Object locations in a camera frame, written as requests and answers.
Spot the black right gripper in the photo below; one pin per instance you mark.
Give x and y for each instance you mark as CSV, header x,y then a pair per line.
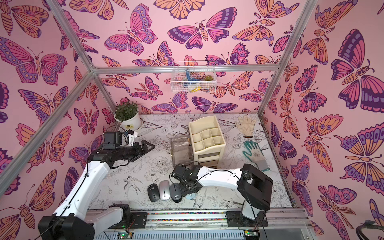
x,y
180,174

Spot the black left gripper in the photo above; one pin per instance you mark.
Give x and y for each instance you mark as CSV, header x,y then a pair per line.
x,y
139,152

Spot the grey computer mouse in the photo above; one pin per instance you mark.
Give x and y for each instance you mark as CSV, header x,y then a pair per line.
x,y
175,192

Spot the silver computer mouse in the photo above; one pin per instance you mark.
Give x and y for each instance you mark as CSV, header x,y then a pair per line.
x,y
164,190

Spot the black computer mouse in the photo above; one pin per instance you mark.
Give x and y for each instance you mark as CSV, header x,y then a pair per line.
x,y
153,192

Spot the cream drawer organizer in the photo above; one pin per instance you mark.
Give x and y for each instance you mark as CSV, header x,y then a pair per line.
x,y
207,141

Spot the light blue computer mouse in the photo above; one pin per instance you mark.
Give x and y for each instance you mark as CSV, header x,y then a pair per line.
x,y
192,196

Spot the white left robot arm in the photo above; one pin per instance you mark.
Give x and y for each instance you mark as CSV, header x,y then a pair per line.
x,y
70,220

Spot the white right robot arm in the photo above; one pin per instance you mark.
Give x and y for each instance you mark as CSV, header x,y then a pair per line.
x,y
254,185

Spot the white plant pot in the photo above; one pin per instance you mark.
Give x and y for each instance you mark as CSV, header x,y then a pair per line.
x,y
132,124

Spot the green potted plant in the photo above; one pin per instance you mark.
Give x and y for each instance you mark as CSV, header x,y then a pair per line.
x,y
126,111

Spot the green coated work glove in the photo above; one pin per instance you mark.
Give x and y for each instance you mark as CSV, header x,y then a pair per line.
x,y
254,154

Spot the blue toy in basket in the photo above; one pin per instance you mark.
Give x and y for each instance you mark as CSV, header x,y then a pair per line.
x,y
190,81

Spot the beige knit glove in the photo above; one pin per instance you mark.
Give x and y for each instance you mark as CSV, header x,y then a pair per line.
x,y
246,125

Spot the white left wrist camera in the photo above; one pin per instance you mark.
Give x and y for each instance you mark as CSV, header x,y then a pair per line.
x,y
130,137

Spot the white wire basket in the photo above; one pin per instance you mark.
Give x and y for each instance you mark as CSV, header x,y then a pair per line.
x,y
198,76

